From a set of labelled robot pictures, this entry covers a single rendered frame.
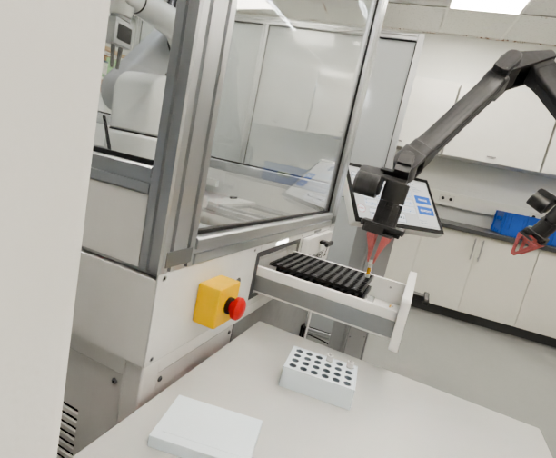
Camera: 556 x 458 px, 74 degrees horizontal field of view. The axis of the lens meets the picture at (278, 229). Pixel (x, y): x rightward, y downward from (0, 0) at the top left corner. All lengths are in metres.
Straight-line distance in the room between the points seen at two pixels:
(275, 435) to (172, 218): 0.34
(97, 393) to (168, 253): 0.28
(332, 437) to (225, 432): 0.16
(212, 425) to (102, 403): 0.22
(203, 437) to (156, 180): 0.34
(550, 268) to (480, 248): 0.59
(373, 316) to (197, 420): 0.40
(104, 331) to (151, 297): 0.11
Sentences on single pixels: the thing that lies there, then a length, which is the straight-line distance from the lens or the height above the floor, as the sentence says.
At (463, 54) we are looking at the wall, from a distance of 4.77.
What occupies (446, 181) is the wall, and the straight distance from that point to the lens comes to 4.55.
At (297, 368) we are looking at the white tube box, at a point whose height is 0.80.
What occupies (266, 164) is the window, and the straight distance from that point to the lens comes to 0.80.
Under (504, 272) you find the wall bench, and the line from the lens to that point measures 4.05.
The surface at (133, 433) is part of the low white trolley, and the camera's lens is 0.57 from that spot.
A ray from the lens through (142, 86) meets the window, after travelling 0.59.
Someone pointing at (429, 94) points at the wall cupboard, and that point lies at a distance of 4.26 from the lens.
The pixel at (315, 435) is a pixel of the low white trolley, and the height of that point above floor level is 0.76.
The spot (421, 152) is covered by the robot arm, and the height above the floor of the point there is 1.22.
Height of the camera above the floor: 1.13
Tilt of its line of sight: 10 degrees down
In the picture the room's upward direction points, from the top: 12 degrees clockwise
